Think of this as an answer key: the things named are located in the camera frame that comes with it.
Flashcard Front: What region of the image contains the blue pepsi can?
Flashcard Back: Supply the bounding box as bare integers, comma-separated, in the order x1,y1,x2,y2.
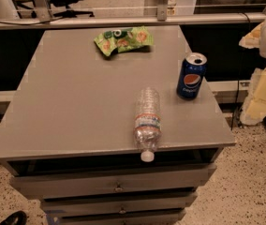
176,52,207,99

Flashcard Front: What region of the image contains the grey drawer cabinet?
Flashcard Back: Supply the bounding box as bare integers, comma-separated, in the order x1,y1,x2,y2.
0,24,237,225

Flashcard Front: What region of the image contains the clear plastic water bottle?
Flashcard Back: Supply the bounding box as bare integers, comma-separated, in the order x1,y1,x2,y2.
134,87,162,162

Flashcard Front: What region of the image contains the green chip bag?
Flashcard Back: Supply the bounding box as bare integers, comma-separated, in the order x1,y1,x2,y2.
94,26,154,57

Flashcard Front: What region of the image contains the grey metal railing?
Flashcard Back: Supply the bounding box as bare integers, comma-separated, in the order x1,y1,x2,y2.
0,12,266,30

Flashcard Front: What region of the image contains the middle grey drawer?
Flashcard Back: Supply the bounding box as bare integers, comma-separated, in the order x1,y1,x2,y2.
41,190,197,218

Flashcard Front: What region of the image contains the grey drawer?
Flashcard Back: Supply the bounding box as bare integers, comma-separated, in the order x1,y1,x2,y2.
52,209,185,225
10,163,216,199
41,190,197,218

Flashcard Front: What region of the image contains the top grey drawer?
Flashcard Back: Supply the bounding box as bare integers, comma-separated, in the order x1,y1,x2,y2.
10,163,216,199

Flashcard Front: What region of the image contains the bottom grey drawer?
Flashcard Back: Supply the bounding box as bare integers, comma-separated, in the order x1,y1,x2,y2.
52,209,185,225

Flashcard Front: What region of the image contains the black shoe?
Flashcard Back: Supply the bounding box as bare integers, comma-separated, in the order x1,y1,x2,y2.
0,211,27,225

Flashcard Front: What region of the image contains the black hanging cable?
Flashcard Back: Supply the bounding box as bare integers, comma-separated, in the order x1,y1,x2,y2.
230,12,252,131

